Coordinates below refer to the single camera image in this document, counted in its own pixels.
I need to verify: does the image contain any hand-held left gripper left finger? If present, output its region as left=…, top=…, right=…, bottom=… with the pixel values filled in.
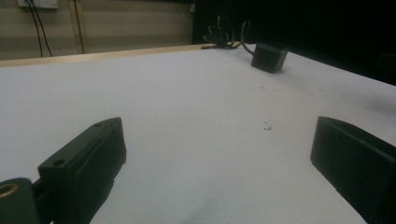
left=37, top=117, right=127, bottom=224

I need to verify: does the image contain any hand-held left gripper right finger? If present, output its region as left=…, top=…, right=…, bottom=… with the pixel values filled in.
left=309, top=116, right=396, bottom=224

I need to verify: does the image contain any small black cube device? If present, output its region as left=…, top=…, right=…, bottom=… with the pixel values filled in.
left=250, top=42, right=290, bottom=75

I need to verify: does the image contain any black hanging cable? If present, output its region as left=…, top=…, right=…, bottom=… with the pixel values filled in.
left=72, top=0, right=86, bottom=55
left=31, top=0, right=54, bottom=58
left=25, top=0, right=44, bottom=58

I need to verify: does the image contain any white wall power strip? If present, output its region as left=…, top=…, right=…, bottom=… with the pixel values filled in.
left=17, top=0, right=60, bottom=9

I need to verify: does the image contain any black coiled cable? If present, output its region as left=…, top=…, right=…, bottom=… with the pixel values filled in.
left=201, top=15, right=258, bottom=58

